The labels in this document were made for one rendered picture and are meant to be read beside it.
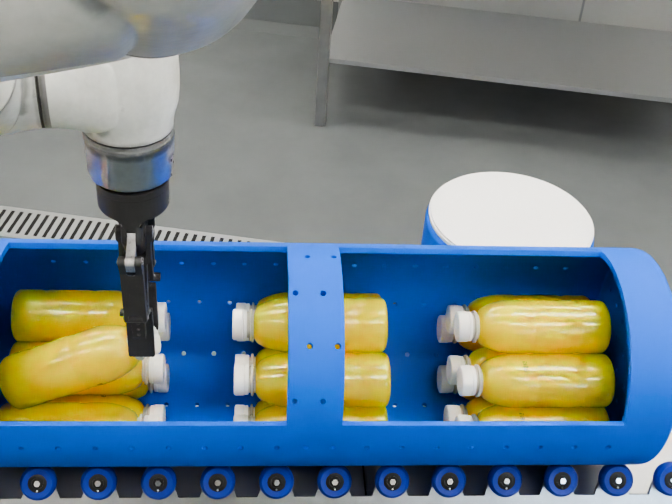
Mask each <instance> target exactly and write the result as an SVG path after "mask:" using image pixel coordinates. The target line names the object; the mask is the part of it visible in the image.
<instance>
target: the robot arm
mask: <svg viewBox="0 0 672 504"><path fill-rule="evenodd" d="M256 1H257V0H0V135H6V134H13V133H17V132H21V131H26V130H33V129H42V128H60V129H69V130H76V131H81V132H82V135H83V140H84V144H85V154H86V164H87V172H88V174H89V176H90V178H91V179H92V180H93V181H94V182H95V183H96V192H97V202H98V206H99V208H100V210H101V211H102V213H103V214H105V215H106V216H107V217H109V218H111V219H113V220H115V221H117V222H118V223H119V225H118V224H116V226H115V239H116V241H117V242H118V251H119V256H118V258H117V261H116V264H117V266H118V270H119V274H120V283H121V293H122V303H123V308H121V310H120V316H123V319H124V322H125V323H126V328H127V341H128V353H129V356H130V357H154V356H155V340H154V326H155V328H156V329H157V330H158V328H159V320H158V304H157V288H156V282H150V281H160V280H161V273H160V272H154V267H155V265H156V259H155V246H154V237H155V229H154V227H155V220H156V217H157V216H159V215H160V214H162V213H163V212H164V211H165V210H166V209H167V207H168V205H169V202H170V191H169V179H170V177H171V176H173V173H172V170H173V163H175V160H173V154H174V150H175V148H174V136H175V127H174V114H175V110H176V107H177V104H178V101H179V90H180V67H179V56H178V55H179V54H183V53H187V52H191V51H194V50H197V49H199V48H202V47H204V46H206V45H208V44H210V43H212V42H214V41H216V40H218V39H219V38H221V37H222V36H224V35H225V34H226V33H228V32H229V31H230V30H232V29H233V28H234V27H235V26H236V25H237V24H238V23H239V22H240V21H241V20H242V19H243V18H244V17H245V15H246V14H247V13H248V12H249V10H250V9H251V8H252V7H253V5H254V4H255V3H256Z"/></svg>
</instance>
